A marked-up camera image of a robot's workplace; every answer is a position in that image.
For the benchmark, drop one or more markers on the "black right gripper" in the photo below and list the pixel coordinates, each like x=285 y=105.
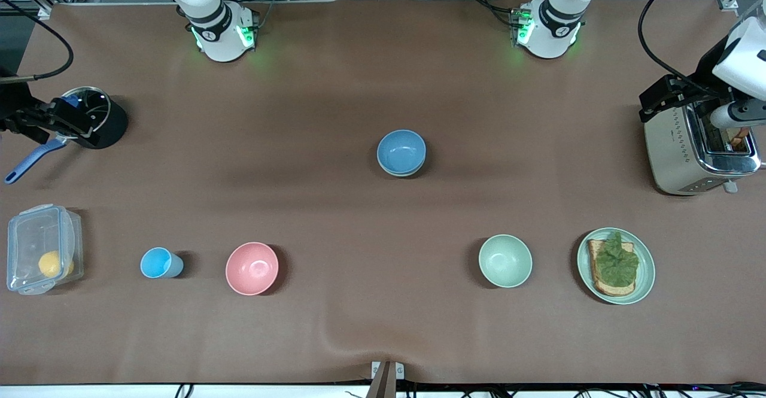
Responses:
x=14 y=109

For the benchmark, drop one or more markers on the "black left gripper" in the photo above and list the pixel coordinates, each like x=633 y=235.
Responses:
x=706 y=72

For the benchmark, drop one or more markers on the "blue bowl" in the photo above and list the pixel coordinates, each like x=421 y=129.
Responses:
x=401 y=149

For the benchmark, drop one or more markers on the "pale green bowl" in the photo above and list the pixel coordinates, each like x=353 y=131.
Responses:
x=505 y=260
x=401 y=175

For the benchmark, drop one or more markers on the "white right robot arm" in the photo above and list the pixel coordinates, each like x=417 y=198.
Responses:
x=218 y=33

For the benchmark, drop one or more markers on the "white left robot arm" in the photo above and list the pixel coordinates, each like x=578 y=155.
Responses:
x=553 y=27

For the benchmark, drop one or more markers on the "pink bowl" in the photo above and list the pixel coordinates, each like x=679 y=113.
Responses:
x=252 y=268

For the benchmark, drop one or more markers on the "glass lid with blue knob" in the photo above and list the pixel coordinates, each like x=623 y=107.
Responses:
x=100 y=108

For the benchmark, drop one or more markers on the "silver beige toaster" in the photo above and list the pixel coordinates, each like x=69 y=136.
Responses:
x=670 y=158

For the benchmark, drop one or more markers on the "brown toast slice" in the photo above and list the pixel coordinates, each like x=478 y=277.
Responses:
x=738 y=140

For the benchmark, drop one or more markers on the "clear plastic lidded container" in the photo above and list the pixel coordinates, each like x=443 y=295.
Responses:
x=30 y=236

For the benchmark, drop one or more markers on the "yellow lemon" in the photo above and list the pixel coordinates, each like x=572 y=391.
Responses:
x=51 y=264

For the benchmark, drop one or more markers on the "blue plastic cup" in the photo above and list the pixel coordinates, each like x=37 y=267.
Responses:
x=157 y=263

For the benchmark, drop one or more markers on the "green lettuce leaf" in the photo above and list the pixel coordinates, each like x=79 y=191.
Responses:
x=616 y=263

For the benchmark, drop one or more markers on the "pale green plate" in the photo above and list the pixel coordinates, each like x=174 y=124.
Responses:
x=645 y=278

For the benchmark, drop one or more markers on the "bread slice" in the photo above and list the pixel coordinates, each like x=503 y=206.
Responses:
x=598 y=284

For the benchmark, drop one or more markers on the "brown table cover mat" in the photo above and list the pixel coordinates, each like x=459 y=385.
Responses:
x=383 y=254

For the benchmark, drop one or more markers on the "metal table clamp bracket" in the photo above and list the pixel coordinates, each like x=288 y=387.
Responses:
x=387 y=380

